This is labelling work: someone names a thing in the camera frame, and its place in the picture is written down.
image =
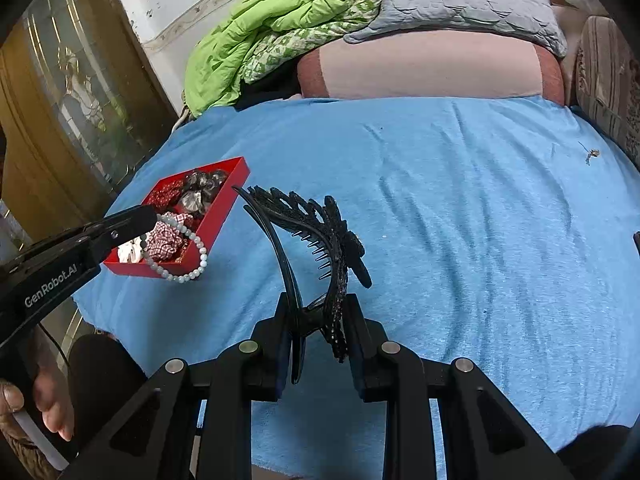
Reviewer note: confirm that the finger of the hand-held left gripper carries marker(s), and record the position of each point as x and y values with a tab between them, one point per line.
125	242
130	217

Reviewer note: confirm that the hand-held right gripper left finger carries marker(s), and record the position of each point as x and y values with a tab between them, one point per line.
282	325

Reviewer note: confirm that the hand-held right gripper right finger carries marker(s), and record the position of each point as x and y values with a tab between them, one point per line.
356	330

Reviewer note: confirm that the white cherry print scrunchie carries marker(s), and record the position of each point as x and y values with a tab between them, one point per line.
131	252

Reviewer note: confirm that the pink checked scrunchie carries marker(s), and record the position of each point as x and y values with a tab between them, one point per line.
167	240

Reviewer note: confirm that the red tray box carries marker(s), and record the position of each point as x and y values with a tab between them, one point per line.
220	215

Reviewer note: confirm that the black hair claw clip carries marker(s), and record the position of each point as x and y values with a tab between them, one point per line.
345	240

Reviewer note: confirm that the person's left hand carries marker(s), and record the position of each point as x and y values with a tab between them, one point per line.
55	400

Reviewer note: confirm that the red patterned scrunchie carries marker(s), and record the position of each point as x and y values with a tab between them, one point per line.
165	195

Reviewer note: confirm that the grey shiny scrunchie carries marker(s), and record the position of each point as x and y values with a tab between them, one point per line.
192	202
210	180

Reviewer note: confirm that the person's left leg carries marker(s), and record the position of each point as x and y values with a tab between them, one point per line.
105	380

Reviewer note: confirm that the person's leg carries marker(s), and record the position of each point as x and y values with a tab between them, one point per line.
595	452
105	380

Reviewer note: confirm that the wooden door with etched glass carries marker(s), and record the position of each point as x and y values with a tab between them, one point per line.
30	135

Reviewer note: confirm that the blue towel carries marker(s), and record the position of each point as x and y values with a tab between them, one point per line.
450	210

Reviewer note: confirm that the bright green quilt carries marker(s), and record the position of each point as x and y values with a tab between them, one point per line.
225	50

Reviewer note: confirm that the person's right leg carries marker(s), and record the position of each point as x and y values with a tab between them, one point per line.
595	452

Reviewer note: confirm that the pink pillow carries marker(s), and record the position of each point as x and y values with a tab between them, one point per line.
425	65

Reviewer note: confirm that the small gold earring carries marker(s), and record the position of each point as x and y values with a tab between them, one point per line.
594	152

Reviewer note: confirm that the striped beige pillow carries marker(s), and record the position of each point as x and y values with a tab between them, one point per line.
610	75

